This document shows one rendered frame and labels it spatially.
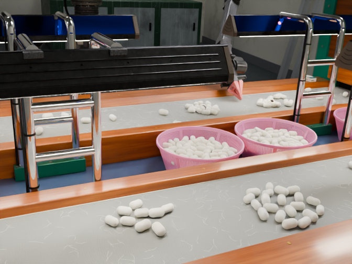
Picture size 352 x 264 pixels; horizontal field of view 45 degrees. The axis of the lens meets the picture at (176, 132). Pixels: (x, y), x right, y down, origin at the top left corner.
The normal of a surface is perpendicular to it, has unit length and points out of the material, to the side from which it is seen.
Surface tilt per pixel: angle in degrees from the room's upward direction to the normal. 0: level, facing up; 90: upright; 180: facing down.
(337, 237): 0
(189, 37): 90
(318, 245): 0
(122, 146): 90
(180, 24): 90
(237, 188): 0
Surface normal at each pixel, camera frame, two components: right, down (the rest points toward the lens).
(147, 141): 0.42, 0.34
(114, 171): 0.04, -0.93
